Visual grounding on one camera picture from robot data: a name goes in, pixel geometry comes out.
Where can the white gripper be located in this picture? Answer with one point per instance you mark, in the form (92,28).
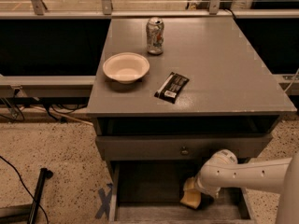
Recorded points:
(202,187)

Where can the yellow sponge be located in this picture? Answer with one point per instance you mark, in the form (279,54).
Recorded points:
(191,198)

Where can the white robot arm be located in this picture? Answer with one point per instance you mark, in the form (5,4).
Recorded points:
(223,171)

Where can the open grey middle drawer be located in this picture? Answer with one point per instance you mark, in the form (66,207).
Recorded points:
(149,192)

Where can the grey upper drawer with knob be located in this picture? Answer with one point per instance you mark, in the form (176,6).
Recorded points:
(179,147)

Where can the grey drawer cabinet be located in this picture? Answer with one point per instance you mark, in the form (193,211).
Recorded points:
(230,90)

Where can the black snack bar wrapper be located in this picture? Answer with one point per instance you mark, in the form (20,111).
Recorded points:
(172,87)

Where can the white paper bowl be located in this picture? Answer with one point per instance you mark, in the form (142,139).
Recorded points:
(126,67)

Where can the silver soda can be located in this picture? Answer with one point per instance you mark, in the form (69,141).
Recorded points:
(155,35)

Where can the black metal stand leg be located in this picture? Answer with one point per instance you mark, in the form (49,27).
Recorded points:
(26,212)

